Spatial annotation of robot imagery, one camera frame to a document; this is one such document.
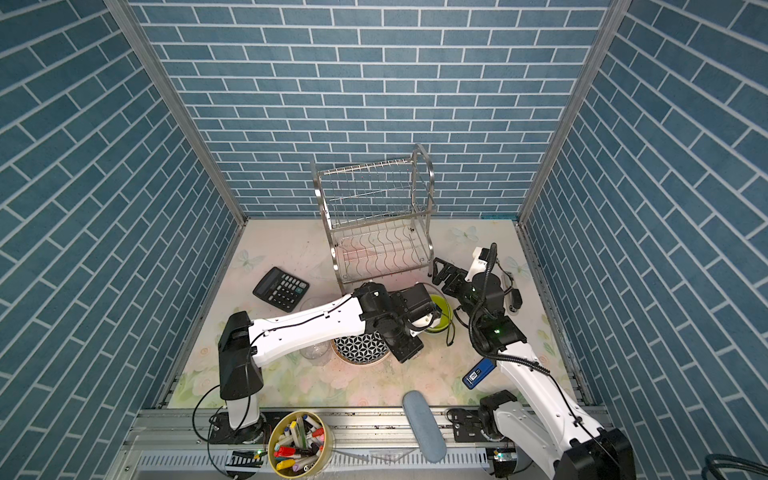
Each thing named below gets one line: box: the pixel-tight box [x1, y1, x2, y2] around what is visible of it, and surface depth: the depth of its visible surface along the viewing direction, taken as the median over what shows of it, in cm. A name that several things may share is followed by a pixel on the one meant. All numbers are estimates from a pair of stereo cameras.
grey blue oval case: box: [402, 390, 447, 463], surface depth 75 cm
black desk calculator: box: [252, 267, 310, 313], surface depth 100 cm
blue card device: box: [462, 357, 497, 390], surface depth 81 cm
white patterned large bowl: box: [332, 330, 390, 366], surface depth 86 cm
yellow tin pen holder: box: [267, 410, 334, 479], surface depth 64 cm
